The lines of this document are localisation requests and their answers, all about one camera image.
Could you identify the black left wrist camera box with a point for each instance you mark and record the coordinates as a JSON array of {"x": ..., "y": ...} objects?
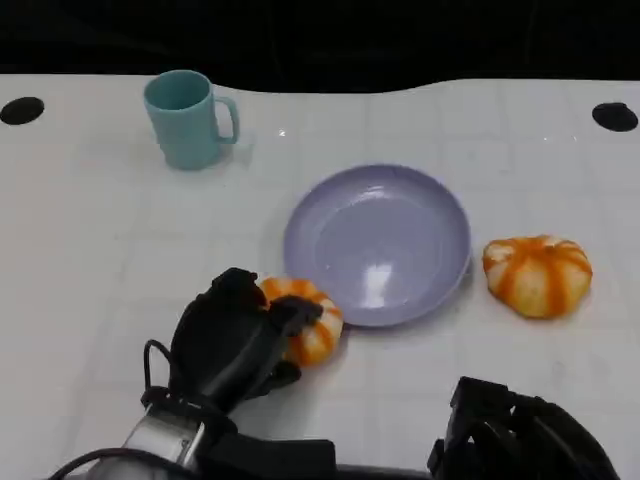
[{"x": 275, "y": 457}]

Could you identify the pale green mug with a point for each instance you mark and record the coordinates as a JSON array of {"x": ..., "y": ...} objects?
[{"x": 182, "y": 135}]

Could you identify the orange white toy bread roll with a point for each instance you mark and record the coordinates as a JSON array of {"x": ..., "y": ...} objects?
[
  {"x": 537, "y": 277},
  {"x": 320, "y": 335}
]

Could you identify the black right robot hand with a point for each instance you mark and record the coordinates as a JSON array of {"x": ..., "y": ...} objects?
[{"x": 525, "y": 440}]

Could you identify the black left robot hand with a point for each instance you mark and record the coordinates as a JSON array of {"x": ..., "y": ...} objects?
[{"x": 220, "y": 340}]

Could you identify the lilac plate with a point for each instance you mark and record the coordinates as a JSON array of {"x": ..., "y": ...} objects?
[{"x": 380, "y": 240}]

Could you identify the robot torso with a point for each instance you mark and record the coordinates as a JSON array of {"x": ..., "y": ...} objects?
[{"x": 380, "y": 472}]

